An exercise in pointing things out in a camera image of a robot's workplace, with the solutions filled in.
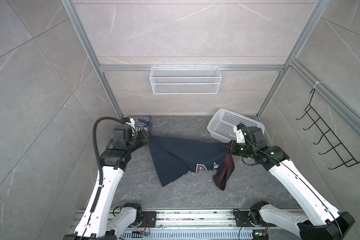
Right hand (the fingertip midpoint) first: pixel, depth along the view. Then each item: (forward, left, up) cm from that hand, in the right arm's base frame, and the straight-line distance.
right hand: (224, 143), depth 74 cm
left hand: (+4, +38, +8) cm, 39 cm away
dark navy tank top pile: (-2, +26, -10) cm, 28 cm away
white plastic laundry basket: (+31, -9, -24) cm, 40 cm away
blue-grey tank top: (+34, +52, -20) cm, 65 cm away
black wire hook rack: (-2, -47, +7) cm, 47 cm away
